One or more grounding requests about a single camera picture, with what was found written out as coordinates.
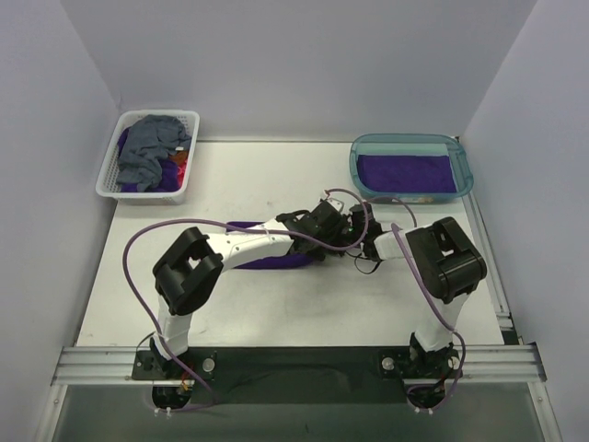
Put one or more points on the folded purple towel in bin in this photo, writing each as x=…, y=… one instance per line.
x=406, y=174

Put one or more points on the teal plastic bin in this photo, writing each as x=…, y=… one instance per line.
x=414, y=145

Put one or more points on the purple towel in basket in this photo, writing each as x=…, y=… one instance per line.
x=169, y=181

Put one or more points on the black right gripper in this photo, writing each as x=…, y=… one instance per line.
x=357, y=221

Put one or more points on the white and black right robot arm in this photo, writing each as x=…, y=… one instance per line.
x=445, y=263

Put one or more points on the white plastic laundry basket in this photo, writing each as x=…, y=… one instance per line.
x=106, y=185

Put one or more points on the grey towel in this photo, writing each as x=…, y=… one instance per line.
x=152, y=138

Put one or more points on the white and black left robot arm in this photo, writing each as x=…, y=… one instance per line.
x=189, y=270

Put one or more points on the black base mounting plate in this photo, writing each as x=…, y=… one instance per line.
x=299, y=375

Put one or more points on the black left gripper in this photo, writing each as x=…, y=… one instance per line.
x=335, y=226

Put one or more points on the pink red cloth in basket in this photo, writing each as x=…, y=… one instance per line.
x=180, y=158

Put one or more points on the purple towel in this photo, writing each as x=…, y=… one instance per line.
x=406, y=174
x=169, y=181
x=287, y=262

